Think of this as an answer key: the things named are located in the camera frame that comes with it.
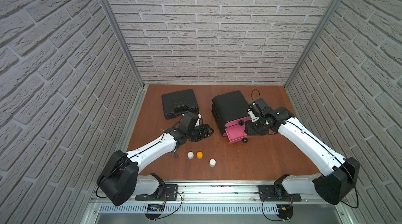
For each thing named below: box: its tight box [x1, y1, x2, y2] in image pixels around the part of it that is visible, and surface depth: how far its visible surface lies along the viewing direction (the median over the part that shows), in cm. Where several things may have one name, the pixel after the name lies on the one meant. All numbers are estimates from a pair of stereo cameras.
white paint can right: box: [209, 158, 217, 167], surface depth 82 cm
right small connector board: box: [276, 204, 294, 221], surface depth 72 cm
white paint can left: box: [187, 151, 194, 160], surface depth 85 cm
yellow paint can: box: [196, 151, 204, 160], surface depth 85 cm
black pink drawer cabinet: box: [211, 90, 251, 144], surface depth 87 cm
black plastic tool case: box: [161, 88, 199, 120], surface depth 105 cm
